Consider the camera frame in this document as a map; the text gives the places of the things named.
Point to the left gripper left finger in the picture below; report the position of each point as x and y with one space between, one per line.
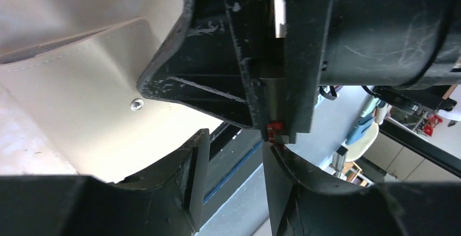
165 198

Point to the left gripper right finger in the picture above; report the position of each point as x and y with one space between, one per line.
305 200

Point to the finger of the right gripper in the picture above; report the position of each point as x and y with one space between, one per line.
196 65

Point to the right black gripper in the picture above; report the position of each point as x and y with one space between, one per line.
288 49

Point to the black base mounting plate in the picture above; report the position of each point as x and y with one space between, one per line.
230 146

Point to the background office chair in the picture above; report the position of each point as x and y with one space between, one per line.
363 133

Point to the background cabinet counter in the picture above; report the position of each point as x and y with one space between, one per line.
402 148

